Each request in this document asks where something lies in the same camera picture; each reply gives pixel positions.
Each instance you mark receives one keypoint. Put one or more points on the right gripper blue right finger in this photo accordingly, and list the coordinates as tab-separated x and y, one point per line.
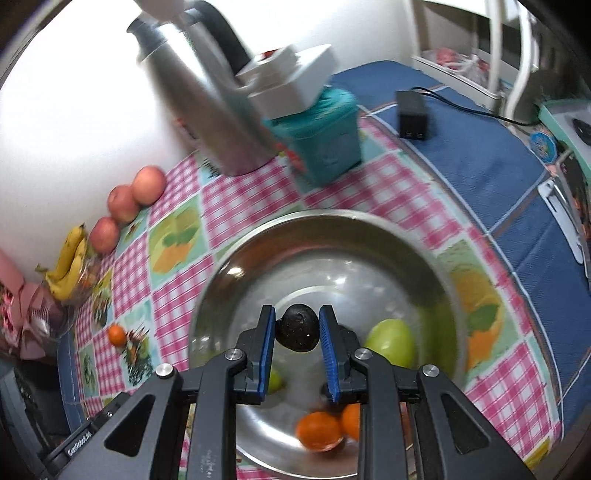
331	349

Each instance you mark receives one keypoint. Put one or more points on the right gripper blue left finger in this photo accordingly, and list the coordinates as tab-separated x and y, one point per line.
264	348

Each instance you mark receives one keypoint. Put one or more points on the dark plum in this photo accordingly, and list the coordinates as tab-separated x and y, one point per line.
298	329

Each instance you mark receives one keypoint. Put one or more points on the small green apple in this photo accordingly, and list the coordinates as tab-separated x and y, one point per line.
276	381

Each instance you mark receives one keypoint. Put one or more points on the large green apple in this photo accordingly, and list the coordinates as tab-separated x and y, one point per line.
395	341

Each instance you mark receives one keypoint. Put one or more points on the orange tangerine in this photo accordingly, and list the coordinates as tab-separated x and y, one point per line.
117	336
319	431
351	421

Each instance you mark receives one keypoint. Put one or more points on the black chair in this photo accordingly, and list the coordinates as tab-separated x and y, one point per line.
33	420

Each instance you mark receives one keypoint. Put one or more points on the stainless steel bowl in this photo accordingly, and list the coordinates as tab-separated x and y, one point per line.
353	270

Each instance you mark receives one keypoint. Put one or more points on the pink flower bouquet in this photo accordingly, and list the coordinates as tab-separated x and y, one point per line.
30	316

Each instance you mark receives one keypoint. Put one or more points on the lower yellow banana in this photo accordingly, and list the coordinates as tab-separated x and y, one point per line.
61	289

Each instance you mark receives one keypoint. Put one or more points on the yellow banana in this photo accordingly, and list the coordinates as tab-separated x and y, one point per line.
61	289
67	253

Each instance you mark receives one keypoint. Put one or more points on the clear plastic fruit container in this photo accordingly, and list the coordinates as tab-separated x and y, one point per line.
88	278

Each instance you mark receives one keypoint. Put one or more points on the left red apple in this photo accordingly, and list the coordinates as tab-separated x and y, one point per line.
104	236

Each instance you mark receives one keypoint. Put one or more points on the red apple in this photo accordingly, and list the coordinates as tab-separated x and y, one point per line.
104	236
122	205
148	185

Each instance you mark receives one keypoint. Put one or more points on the teal box with red label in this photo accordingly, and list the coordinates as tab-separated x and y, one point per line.
322	142

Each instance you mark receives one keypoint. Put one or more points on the right red apple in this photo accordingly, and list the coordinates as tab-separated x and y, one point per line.
148	185

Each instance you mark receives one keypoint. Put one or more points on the middle red apple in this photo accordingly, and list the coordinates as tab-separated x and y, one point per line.
122	205

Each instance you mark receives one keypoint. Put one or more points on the upper yellow banana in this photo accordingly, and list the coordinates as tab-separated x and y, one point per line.
67	253

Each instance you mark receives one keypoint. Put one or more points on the blue cloth under tablecloth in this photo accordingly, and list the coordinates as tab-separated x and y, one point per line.
493	177

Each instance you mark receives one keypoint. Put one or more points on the black power brick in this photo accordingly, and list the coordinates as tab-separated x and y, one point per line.
413	115

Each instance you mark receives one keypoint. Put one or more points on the white power adapter block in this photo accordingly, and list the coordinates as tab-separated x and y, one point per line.
285	81

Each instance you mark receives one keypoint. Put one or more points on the stainless steel thermos jug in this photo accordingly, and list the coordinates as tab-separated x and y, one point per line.
192	56

